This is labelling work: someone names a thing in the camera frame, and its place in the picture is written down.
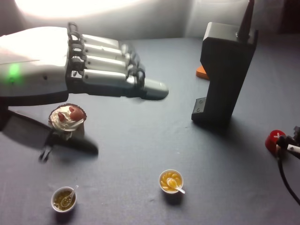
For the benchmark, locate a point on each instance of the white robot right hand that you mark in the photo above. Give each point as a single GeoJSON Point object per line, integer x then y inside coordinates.
{"type": "Point", "coordinates": [294, 140]}

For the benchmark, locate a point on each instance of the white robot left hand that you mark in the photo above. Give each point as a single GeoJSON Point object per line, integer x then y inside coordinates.
{"type": "Point", "coordinates": [42, 65]}

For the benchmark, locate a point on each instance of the black walkie-talkie radio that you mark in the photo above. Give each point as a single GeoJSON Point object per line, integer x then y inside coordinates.
{"type": "Point", "coordinates": [225, 70]}

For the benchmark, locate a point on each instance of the red cylinder with white cross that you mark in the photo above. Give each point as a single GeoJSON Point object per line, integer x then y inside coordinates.
{"type": "Point", "coordinates": [272, 140]}

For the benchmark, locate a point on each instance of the toy cupcake with cream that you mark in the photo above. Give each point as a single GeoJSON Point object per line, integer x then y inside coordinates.
{"type": "Point", "coordinates": [68, 122]}

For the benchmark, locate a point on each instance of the white backdrop sheet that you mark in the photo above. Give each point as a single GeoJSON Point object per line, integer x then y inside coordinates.
{"type": "Point", "coordinates": [140, 23]}

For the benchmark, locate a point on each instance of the orange triangle block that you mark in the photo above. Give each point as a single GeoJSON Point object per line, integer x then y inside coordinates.
{"type": "Point", "coordinates": [201, 72]}

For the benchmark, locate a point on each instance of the grey table cloth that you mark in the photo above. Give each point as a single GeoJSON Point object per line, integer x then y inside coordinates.
{"type": "Point", "coordinates": [140, 140]}

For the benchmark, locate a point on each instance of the tiny white spoon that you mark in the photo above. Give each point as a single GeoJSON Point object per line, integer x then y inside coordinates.
{"type": "Point", "coordinates": [173, 182]}
{"type": "Point", "coordinates": [70, 194]}

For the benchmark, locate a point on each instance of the small bowl of yellow soup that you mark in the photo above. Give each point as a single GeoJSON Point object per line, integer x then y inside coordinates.
{"type": "Point", "coordinates": [171, 185]}

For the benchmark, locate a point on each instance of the small bowl of green soup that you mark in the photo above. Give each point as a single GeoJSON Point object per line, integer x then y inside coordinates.
{"type": "Point", "coordinates": [63, 201]}

